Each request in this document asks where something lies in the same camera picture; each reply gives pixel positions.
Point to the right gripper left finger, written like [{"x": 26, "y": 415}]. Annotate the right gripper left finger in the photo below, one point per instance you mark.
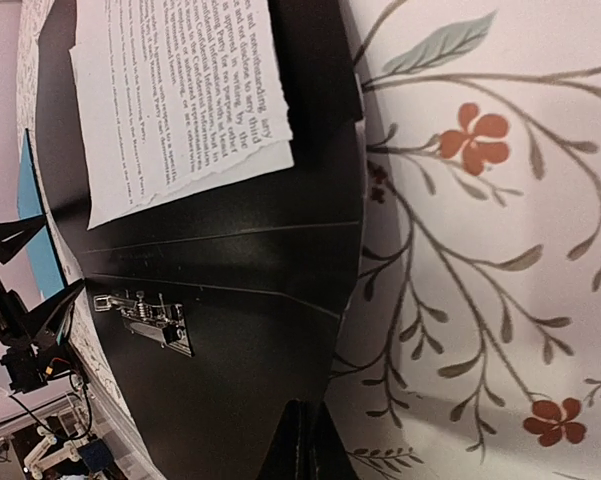
[{"x": 285, "y": 457}]

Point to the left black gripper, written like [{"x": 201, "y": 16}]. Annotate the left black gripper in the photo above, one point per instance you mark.
[{"x": 21, "y": 329}]

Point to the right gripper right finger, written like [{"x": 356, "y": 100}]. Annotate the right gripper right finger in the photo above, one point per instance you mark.
[{"x": 325, "y": 456}]

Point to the black clip folder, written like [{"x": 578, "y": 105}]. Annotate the black clip folder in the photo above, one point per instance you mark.
[{"x": 264, "y": 269}]

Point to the printed paper sheet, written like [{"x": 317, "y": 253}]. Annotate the printed paper sheet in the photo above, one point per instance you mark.
[{"x": 176, "y": 98}]

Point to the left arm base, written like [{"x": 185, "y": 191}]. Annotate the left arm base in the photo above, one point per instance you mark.
[{"x": 31, "y": 369}]

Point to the floral tablecloth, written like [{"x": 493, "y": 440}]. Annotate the floral tablecloth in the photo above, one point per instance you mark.
[{"x": 481, "y": 357}]

